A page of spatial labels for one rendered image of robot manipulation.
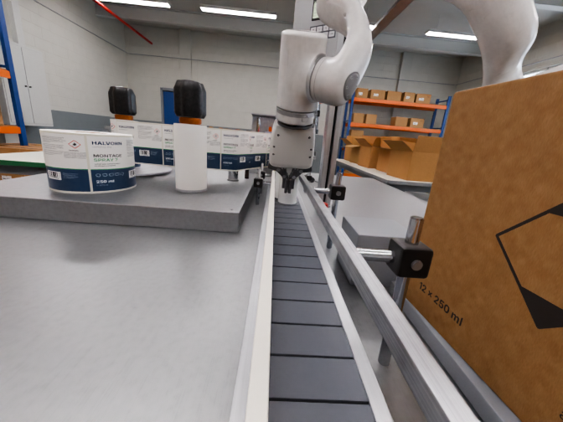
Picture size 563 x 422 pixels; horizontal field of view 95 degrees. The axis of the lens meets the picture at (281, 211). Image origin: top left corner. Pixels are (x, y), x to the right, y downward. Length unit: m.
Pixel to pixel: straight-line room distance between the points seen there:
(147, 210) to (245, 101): 7.99
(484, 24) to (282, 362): 0.75
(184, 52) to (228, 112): 1.94
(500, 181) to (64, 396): 0.42
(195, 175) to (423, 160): 2.07
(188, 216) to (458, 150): 0.52
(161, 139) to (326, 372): 0.93
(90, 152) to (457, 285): 0.77
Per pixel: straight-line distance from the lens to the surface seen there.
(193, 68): 8.97
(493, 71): 0.83
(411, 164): 2.47
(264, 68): 8.67
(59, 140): 0.81
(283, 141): 0.58
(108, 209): 0.70
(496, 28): 0.80
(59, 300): 0.46
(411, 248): 0.26
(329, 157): 0.90
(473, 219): 0.32
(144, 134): 1.07
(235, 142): 0.98
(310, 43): 0.53
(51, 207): 0.78
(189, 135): 0.76
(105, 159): 0.80
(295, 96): 0.54
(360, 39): 0.53
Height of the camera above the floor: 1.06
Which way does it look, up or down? 16 degrees down
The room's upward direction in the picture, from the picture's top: 5 degrees clockwise
